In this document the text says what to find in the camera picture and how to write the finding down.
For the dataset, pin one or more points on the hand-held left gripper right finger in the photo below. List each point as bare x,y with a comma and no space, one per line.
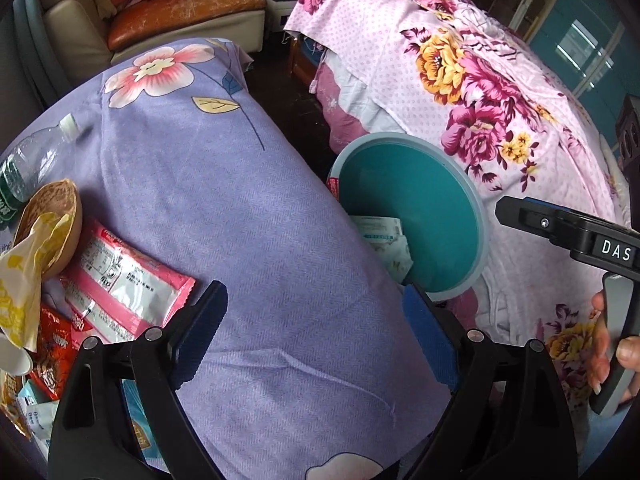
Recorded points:
430,335

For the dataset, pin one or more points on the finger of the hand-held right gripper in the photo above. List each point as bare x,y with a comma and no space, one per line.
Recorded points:
540,222

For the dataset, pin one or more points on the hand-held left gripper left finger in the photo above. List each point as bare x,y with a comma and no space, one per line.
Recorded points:
200,332

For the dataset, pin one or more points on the teal trash bin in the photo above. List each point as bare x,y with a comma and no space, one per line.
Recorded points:
425,200

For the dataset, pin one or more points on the red chocolate wafer packet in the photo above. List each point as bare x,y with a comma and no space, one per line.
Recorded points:
55,355

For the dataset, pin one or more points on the person's right hand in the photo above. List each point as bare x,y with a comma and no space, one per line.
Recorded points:
600,350

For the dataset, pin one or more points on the pink snack packet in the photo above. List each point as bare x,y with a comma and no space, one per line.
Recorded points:
95,317
130,275

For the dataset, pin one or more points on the white green paper packet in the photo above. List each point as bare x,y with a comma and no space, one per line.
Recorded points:
382,245

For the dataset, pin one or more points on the light blue packet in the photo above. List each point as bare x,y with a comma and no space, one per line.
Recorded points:
140,425

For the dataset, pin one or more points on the white blue packet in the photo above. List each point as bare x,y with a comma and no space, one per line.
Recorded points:
40,415

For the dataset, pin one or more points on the yellow crumpled wrapper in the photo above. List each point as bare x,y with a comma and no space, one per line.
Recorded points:
20,280

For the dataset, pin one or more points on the teal cabinet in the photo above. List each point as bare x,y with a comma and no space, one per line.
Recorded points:
575,35

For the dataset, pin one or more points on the brown bowl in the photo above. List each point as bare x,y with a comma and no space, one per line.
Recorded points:
47,205

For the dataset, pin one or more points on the pink floral bed sheet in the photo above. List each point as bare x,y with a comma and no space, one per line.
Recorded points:
450,35

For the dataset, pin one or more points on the pink white quilt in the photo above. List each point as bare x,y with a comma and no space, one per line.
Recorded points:
350,90

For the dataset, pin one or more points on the clear plastic bottle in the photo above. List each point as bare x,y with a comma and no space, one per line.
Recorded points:
30,160

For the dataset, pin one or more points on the orange leather cushion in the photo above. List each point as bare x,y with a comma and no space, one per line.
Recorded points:
185,12

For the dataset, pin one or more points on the cream sofa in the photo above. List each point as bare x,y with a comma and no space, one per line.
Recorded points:
70,25

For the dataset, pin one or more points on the wooden bed frame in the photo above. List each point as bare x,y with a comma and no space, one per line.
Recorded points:
302,60

